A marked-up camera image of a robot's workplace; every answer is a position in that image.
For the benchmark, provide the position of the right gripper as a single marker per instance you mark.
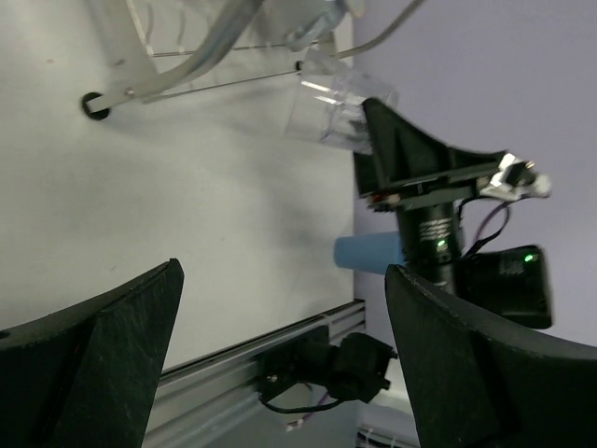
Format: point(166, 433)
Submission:
point(419, 178)

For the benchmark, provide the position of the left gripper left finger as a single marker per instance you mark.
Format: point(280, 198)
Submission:
point(86, 376)

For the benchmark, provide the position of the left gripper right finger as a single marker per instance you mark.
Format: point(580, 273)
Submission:
point(475, 379)

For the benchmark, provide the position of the clear drinking glass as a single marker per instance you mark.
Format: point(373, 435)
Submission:
point(327, 104)

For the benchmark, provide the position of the blue plastic cup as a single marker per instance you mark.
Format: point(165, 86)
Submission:
point(369, 253)

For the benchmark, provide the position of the grey ceramic cup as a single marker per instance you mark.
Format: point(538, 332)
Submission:
point(306, 21)

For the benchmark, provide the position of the steel two-tier dish rack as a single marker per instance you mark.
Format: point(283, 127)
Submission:
point(164, 49)

